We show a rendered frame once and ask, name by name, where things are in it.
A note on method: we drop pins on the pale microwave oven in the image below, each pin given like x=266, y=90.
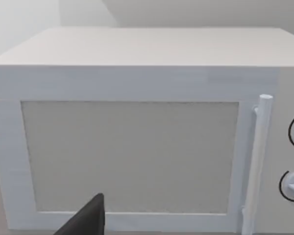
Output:
x=147, y=49

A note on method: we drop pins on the pale microwave door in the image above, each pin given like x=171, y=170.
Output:
x=129, y=156

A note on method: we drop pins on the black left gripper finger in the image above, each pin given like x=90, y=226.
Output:
x=88, y=218

